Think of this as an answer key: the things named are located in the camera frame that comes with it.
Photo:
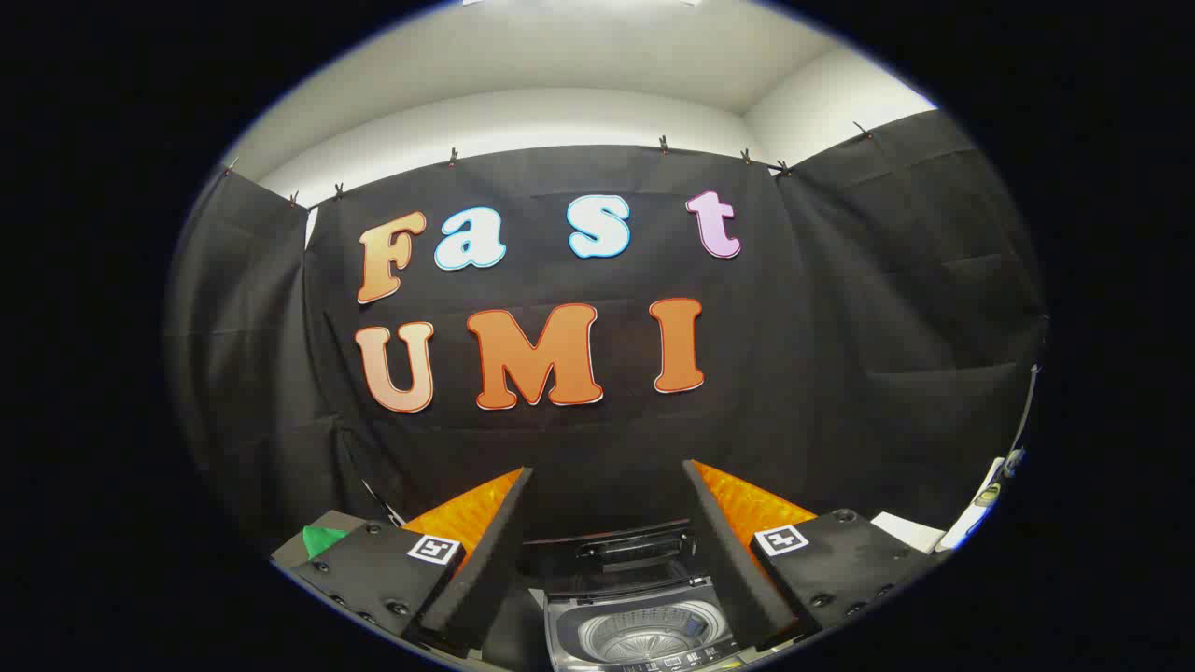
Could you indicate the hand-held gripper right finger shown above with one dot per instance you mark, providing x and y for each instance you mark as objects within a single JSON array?
[{"x": 728, "y": 569}]

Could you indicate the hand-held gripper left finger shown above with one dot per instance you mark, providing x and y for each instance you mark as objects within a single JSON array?
[{"x": 490, "y": 569}]

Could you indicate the grey washing machine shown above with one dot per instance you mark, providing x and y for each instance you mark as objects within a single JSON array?
[{"x": 644, "y": 635}]

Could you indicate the green polo shirt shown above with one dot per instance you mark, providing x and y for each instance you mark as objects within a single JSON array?
[{"x": 322, "y": 539}]

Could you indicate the grey side table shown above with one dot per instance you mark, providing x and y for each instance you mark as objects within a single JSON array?
[{"x": 336, "y": 518}]

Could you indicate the white sheet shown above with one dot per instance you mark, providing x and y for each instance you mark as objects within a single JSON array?
[{"x": 910, "y": 534}]

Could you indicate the white and blue items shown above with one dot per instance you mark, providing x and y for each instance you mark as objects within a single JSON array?
[{"x": 971, "y": 518}]

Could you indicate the row of backdrop clips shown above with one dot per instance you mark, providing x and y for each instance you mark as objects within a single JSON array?
[{"x": 453, "y": 155}]

